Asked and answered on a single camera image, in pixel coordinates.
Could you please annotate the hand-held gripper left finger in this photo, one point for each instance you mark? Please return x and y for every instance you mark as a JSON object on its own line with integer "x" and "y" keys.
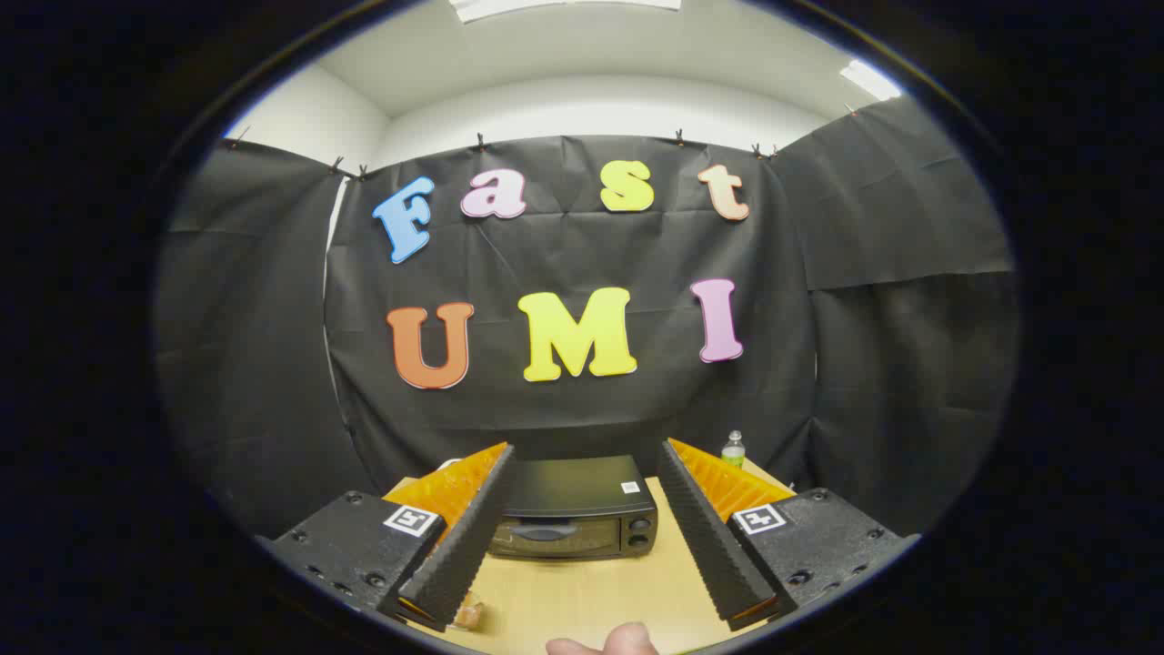
{"x": 468, "y": 546}

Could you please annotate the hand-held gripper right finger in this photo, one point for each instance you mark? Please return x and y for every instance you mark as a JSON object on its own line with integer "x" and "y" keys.
{"x": 709, "y": 546}

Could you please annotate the toast sandwich with lettuce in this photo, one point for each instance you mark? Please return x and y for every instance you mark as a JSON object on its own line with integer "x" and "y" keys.
{"x": 468, "y": 617}

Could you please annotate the black toaster oven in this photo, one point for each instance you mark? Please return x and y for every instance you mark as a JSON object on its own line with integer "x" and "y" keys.
{"x": 582, "y": 487}

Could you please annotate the green label drink bottle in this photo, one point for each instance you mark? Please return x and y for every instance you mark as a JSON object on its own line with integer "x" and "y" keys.
{"x": 733, "y": 451}

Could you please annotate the row of small cloth clips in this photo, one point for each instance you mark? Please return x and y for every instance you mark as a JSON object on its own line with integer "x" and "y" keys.
{"x": 480, "y": 142}

